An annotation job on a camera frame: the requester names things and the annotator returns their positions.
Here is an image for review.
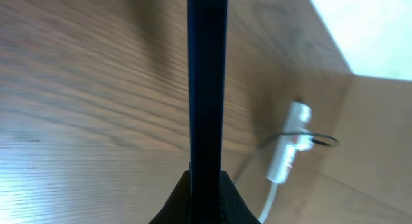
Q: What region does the white power strip cord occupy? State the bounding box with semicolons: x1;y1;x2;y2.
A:
257;181;279;224

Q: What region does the white USB charger plug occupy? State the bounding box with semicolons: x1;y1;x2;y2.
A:
295;135;314;151

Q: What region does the white power strip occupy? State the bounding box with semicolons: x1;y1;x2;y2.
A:
266;101;312;185

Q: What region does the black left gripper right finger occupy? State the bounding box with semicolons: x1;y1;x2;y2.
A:
220;171;260;224

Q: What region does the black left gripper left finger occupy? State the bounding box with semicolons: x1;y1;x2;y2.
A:
149;170;191;224

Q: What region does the blue Galaxy smartphone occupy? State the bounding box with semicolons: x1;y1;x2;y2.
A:
187;0;228;223

